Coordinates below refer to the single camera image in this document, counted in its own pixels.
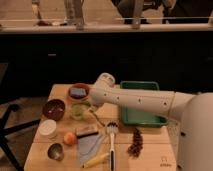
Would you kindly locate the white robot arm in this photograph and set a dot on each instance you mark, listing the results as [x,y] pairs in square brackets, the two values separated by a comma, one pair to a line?
[194,112]

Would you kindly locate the blue sponge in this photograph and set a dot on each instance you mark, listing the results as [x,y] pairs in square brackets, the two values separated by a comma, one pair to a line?
[77,92]

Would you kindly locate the green plastic cup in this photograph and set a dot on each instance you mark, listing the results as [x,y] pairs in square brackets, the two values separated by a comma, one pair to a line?
[77,111]

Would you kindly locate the green plastic tray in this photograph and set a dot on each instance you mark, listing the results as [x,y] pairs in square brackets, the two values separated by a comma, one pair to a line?
[132,117]

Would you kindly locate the white dish brush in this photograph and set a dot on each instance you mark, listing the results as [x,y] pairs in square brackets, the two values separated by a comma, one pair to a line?
[112,129]

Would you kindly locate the small block with black bar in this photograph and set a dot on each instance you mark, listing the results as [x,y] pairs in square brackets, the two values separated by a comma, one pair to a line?
[87,131]

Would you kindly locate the blue-grey cloth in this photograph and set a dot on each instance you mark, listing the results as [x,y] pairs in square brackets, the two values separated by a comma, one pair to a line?
[88,147]

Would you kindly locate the orange fruit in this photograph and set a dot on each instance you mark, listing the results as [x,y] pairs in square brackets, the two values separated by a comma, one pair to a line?
[70,138]

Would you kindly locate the brown pine cone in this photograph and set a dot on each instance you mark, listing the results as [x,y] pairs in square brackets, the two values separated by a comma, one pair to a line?
[135,148]

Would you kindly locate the yellow banana toy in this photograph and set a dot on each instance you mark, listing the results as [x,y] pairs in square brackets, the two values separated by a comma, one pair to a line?
[96,160]

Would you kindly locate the metal cup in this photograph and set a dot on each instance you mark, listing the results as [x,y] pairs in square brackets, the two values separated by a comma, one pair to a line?
[55,152]

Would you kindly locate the black office chair base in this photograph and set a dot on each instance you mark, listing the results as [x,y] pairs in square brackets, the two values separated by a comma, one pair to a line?
[6,131]

